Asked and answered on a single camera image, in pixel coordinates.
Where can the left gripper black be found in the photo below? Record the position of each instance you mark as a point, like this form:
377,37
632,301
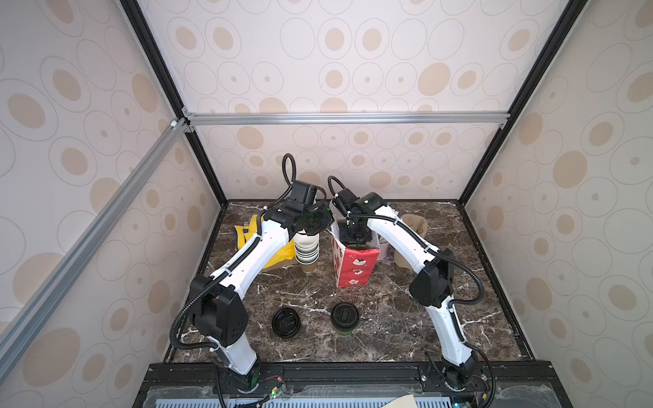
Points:
328,217

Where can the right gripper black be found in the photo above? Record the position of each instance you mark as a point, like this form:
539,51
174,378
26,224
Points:
354,233

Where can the red white paper bag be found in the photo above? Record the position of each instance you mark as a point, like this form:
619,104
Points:
353,263

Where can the green paper coffee cup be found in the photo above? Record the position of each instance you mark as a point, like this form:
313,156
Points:
344,331

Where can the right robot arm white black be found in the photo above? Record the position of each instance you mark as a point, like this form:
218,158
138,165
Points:
432,286

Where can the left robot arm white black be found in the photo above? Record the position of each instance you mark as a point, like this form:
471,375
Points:
215,316

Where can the pink straw holder cup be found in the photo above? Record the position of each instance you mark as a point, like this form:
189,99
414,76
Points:
383,250

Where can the stack of paper cups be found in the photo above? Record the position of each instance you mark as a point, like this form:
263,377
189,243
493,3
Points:
307,251

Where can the yellow napkin stack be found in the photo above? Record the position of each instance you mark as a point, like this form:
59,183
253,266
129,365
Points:
262,245

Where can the left diagonal aluminium bar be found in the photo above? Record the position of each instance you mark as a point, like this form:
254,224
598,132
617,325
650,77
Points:
46,300

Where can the horizontal aluminium frame bar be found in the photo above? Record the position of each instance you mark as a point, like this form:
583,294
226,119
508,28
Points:
206,119

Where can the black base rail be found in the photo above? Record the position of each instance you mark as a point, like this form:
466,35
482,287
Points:
502,384

